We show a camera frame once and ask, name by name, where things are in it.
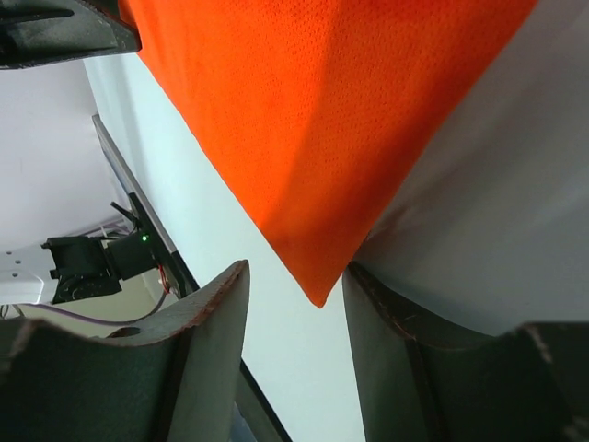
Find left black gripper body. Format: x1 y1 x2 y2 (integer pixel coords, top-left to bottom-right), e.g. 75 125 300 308
1 0 141 70

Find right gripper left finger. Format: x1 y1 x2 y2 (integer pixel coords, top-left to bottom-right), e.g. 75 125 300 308
1 261 249 441

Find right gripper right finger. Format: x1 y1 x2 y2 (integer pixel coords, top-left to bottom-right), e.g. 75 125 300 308
342 263 588 441

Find orange t shirt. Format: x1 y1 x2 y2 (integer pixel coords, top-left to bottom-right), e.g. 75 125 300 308
120 1 535 307

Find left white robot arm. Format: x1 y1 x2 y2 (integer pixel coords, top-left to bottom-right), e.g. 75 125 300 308
1 1 166 304

